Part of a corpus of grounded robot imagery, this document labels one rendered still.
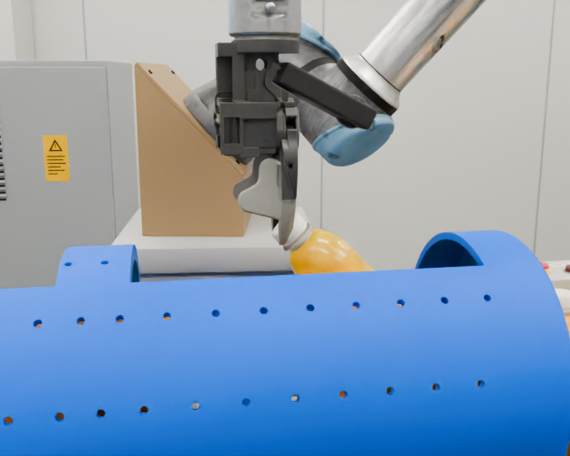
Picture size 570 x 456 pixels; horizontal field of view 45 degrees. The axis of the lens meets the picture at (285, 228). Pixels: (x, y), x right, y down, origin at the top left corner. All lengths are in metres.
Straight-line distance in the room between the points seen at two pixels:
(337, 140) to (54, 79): 1.39
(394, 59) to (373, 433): 0.58
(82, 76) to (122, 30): 1.29
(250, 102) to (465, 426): 0.37
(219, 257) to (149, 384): 0.46
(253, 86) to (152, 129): 0.39
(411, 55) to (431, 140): 2.58
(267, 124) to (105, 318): 0.25
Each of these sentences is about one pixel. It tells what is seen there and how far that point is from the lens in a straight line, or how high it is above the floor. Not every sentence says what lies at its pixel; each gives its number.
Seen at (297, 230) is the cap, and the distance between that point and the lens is 0.74.
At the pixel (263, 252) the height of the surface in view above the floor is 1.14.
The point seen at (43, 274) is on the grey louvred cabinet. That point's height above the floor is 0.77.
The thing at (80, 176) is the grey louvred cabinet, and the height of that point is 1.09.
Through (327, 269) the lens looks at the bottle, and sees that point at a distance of 0.74.
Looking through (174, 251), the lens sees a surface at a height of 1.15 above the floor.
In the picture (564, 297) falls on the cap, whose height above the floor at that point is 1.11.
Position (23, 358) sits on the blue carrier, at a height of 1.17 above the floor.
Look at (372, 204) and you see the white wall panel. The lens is 3.58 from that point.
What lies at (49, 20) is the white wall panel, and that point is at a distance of 3.58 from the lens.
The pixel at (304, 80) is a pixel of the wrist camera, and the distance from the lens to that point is 0.72.
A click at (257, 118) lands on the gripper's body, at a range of 0.70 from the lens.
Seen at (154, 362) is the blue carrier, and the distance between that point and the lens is 0.60.
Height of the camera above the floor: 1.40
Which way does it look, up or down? 13 degrees down
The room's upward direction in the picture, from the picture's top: straight up
